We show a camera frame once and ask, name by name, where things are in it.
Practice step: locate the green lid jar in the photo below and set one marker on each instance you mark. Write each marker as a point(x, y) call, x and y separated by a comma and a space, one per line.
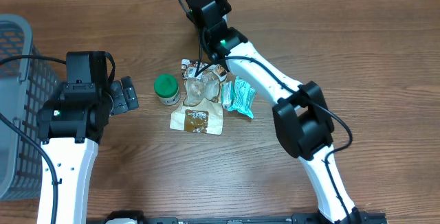
point(166, 87)

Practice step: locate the brown beige snack pouch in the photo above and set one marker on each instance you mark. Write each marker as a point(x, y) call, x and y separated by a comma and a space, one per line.
point(201, 110)

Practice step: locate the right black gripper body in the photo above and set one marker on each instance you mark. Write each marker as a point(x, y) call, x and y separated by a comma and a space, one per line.
point(222, 6)

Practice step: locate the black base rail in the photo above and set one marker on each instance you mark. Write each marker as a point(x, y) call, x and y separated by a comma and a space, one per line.
point(125, 216)

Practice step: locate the grey plastic mesh basket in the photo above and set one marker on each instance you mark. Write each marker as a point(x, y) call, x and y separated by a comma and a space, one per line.
point(26, 84)

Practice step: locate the teal snack packet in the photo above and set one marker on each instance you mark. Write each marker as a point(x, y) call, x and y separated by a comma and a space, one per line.
point(243, 97)

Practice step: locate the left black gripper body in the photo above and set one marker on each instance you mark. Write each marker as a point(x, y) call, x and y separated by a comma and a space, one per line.
point(124, 99)

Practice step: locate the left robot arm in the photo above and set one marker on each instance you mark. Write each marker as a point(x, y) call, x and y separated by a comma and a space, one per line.
point(70, 127)

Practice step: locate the small teal white packet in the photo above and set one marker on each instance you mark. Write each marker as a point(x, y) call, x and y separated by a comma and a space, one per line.
point(227, 94)

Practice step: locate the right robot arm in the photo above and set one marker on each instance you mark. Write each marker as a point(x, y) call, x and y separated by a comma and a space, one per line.
point(303, 123)

